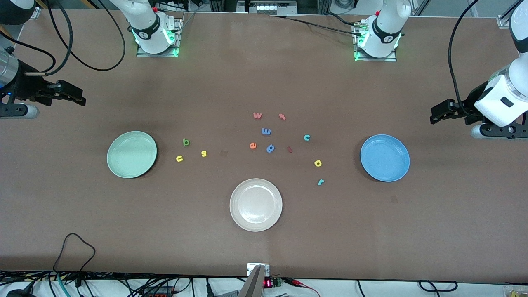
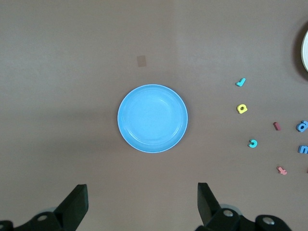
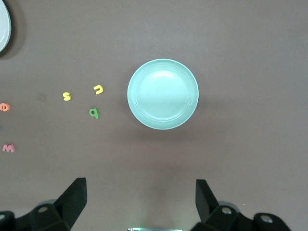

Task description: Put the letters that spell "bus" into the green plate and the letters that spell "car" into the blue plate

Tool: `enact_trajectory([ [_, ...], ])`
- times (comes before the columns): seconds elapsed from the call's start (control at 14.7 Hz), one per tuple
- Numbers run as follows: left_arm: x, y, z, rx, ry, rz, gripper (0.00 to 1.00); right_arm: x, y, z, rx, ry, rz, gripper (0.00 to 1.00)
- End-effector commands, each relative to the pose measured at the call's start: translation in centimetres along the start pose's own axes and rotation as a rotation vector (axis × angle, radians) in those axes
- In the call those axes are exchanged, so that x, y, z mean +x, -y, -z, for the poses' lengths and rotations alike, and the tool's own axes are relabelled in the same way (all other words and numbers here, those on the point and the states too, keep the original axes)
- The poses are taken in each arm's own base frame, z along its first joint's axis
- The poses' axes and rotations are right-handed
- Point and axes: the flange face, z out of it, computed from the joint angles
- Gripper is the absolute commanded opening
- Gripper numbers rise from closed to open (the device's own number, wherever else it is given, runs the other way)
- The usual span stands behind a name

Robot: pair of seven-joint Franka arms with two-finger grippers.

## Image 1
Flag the green plate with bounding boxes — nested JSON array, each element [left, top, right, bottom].
[[107, 131, 158, 179]]

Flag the flat black cable loop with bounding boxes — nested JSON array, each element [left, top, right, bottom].
[[419, 280, 458, 292]]

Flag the red clip leads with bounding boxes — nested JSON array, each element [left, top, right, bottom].
[[283, 278, 320, 297]]

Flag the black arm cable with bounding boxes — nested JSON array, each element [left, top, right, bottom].
[[0, 0, 126, 77], [448, 0, 483, 118]]

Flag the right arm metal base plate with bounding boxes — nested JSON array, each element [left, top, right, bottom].
[[136, 16, 183, 57]]

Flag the beige plate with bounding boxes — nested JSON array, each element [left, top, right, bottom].
[[229, 178, 283, 232]]

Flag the thin black power cable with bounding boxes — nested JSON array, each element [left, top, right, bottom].
[[269, 12, 364, 38]]

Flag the metal box with white lights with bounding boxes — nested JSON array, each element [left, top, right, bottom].
[[237, 0, 297, 16]]

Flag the looped black cable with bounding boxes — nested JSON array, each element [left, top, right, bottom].
[[53, 233, 96, 285]]

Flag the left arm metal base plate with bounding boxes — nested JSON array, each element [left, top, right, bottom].
[[354, 21, 397, 62]]

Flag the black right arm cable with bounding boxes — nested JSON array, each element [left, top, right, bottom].
[[0, 0, 126, 77]]

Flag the small metal bracket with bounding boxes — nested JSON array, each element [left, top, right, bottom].
[[247, 263, 270, 277]]

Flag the blue plate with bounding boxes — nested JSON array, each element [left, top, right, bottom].
[[360, 134, 410, 182]]

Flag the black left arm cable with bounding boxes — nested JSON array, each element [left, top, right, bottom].
[[448, 0, 483, 118]]

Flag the grey camera mount bar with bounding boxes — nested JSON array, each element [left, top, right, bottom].
[[238, 265, 265, 297]]

